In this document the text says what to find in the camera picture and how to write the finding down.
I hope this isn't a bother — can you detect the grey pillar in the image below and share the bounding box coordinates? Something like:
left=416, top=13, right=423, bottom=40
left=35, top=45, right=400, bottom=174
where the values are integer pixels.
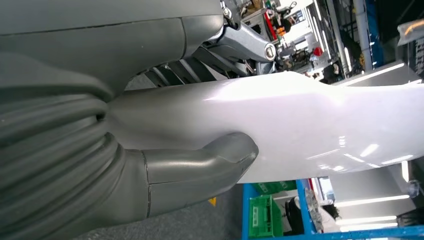
left=352, top=0, right=375, bottom=72

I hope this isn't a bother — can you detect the blue metal shelf rack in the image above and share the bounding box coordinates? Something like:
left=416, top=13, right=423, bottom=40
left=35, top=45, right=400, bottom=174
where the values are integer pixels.
left=241, top=178, right=424, bottom=240

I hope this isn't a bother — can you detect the green folding plastic crate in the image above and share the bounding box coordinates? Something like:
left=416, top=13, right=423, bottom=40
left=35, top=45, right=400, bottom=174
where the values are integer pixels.
left=251, top=180, right=298, bottom=197
left=248, top=194, right=284, bottom=239

